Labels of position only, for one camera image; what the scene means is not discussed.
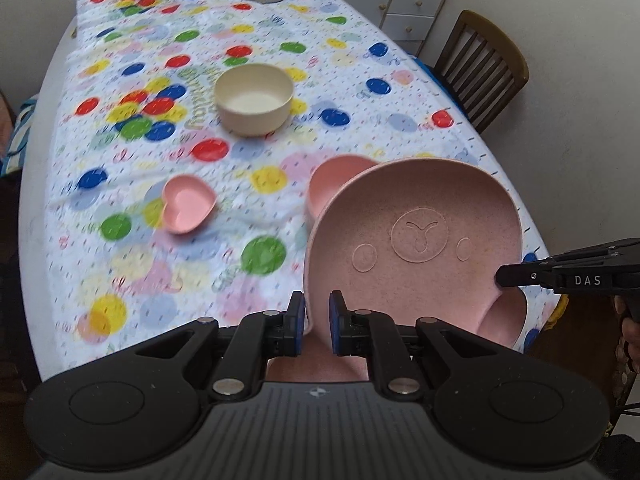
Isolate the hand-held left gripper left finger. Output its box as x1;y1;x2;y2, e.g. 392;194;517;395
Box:
132;290;307;404

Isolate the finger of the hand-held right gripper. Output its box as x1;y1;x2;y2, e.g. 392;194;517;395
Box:
495;260;557;290

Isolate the cream bowl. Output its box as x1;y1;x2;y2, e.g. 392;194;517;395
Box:
215;63;295;137

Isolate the balloon print tablecloth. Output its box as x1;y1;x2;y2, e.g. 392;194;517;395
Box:
42;0;543;381

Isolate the person's right hand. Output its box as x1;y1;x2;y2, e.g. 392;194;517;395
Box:
614;294;640;376

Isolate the dark wooden chair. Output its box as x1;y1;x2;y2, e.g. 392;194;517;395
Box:
434;10;530;134

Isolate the white drawer cabinet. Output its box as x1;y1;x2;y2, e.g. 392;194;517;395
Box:
300;0;451;56

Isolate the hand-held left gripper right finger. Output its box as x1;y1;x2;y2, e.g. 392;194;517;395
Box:
327;290;507;402

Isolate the pink bear-shaped plate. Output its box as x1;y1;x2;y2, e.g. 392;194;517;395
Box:
267;157;529;386

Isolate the pink heart-shaped dish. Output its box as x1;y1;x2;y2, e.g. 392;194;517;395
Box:
161;175;218;235

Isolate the striped cloth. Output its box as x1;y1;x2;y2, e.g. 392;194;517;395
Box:
0;99;40;177

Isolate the pink bowl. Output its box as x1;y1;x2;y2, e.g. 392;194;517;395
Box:
306;155;381;223

